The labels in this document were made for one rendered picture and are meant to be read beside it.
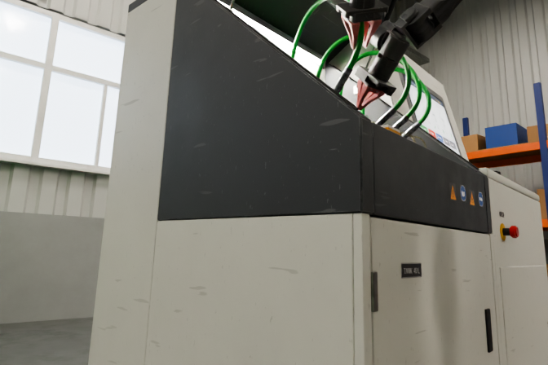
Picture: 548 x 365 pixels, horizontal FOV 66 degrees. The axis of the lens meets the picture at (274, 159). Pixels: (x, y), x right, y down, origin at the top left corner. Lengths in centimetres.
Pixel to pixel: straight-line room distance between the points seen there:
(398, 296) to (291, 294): 18
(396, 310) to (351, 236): 16
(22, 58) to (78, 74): 53
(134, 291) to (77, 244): 365
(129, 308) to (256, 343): 45
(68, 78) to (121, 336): 409
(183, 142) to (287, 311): 49
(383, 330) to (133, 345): 65
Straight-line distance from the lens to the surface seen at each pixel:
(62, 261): 476
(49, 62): 501
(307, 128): 77
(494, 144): 678
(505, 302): 139
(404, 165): 83
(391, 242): 76
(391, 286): 76
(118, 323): 122
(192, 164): 100
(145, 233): 113
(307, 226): 74
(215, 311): 90
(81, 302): 485
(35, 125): 481
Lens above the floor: 73
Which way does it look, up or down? 12 degrees up
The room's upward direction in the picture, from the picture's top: 2 degrees clockwise
